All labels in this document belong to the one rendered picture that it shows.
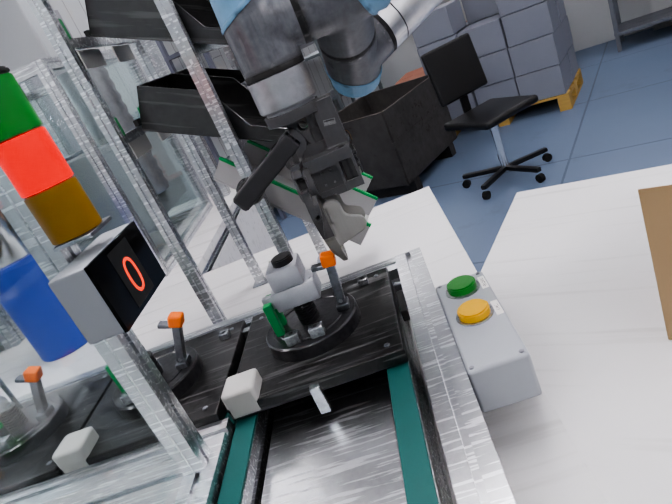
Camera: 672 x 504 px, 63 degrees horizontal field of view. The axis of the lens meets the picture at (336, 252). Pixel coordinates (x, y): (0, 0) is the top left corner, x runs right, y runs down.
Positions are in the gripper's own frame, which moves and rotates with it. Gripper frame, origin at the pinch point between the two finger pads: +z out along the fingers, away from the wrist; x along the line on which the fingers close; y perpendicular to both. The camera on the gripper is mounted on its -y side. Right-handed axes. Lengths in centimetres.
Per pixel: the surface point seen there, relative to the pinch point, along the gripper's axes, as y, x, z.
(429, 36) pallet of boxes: 80, 428, 16
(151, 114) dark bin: -22.7, 24.1, -25.3
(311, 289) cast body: -4.9, -2.1, 2.8
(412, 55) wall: 87, 672, 50
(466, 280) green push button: 14.9, -1.6, 9.8
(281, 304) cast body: -9.7, -2.1, 3.3
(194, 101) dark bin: -14.8, 22.7, -24.4
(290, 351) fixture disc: -10.2, -6.4, 8.3
